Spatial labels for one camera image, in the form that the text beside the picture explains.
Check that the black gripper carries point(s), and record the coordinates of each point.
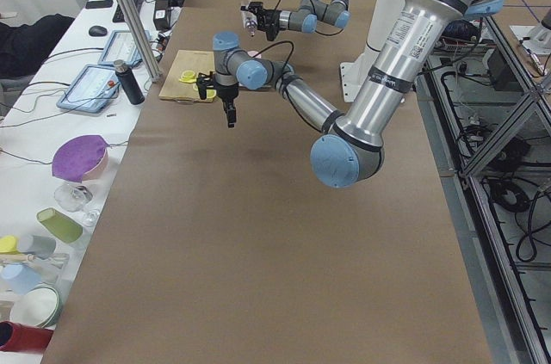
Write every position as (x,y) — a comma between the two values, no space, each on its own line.
(226,91)
(271,21)

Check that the glass sauce bottle metal spout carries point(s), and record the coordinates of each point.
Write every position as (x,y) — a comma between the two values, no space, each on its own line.
(249,20)

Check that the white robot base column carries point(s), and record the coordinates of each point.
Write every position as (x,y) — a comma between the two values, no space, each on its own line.
(353,75)

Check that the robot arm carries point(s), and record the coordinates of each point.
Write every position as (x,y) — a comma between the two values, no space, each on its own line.
(402,35)
(304,19)

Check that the green plastic cup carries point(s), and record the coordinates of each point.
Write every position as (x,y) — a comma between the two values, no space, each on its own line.
(61,226)

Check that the grey plastic cup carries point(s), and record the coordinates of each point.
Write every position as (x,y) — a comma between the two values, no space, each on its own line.
(40,246)

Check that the yellow small cup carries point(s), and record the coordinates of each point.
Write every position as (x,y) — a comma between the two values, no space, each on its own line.
(8,245)

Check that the light blue plastic cup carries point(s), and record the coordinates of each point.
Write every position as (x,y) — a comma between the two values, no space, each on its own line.
(20,277)

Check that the red cylindrical cup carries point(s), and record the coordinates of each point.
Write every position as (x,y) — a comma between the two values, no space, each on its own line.
(21,338)

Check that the yellow plastic knife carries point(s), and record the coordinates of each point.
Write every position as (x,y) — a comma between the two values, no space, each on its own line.
(187,79)

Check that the lemon slice by knife tip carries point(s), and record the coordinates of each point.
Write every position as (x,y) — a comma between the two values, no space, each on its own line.
(188,73)

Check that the bamboo cutting board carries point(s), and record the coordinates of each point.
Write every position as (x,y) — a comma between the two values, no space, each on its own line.
(180,84)

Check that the black power adapter box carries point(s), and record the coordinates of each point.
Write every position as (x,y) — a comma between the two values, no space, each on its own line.
(162,15)

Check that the black water bottle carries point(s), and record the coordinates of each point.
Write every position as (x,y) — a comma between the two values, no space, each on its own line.
(128,82)

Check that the blue teach pendant far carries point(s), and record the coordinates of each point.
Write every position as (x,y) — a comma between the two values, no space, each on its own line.
(120,45)

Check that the blue teach pendant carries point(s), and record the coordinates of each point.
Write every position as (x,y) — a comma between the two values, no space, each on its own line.
(120,45)
(91,91)

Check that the blue teach pendant near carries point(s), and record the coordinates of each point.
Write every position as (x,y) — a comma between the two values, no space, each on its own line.
(91,91)

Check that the black computer mouse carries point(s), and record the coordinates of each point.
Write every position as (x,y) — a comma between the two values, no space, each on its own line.
(97,31)

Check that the black smartphone on desk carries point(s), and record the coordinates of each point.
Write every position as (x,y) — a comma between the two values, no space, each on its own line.
(99,4)

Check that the clear wine glass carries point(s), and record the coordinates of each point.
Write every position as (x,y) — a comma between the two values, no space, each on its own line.
(75,198)

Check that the white green rimmed bowl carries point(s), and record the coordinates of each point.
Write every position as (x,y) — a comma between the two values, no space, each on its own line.
(40,307)

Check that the aluminium frame post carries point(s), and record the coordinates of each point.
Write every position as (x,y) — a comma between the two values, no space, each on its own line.
(134,23)

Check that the aluminium side frame rack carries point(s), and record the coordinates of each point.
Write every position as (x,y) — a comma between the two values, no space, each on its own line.
(486,106)

